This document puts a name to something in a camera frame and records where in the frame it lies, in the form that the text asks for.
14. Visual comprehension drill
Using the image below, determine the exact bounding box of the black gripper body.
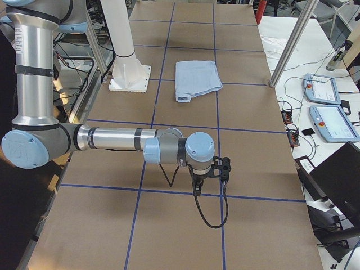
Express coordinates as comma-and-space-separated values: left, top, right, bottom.
190, 156, 231, 186

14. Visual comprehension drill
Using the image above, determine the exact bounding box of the light blue button-up shirt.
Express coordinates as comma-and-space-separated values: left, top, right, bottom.
175, 60, 223, 103

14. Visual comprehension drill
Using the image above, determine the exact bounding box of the black monitor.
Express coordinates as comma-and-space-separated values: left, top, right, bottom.
310, 141, 359, 226

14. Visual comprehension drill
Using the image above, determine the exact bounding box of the lower teach pendant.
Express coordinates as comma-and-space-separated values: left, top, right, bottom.
309, 105, 359, 143

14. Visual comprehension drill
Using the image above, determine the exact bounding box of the teach pendant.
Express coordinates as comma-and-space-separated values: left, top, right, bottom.
304, 73, 341, 105
309, 105, 359, 143

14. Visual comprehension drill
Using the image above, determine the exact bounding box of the upper teach pendant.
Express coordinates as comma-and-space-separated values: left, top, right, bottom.
304, 73, 341, 105

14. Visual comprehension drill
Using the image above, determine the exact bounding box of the red cylinder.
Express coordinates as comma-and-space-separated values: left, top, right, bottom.
255, 0, 267, 25

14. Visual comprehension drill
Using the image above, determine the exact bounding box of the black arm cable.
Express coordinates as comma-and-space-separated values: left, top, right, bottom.
159, 164, 230, 229

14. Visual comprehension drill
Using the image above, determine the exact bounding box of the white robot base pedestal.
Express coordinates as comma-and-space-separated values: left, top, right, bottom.
101, 0, 151, 93

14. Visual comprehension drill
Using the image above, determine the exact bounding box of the grey aluminium frame post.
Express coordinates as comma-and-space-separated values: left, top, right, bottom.
269, 0, 319, 88

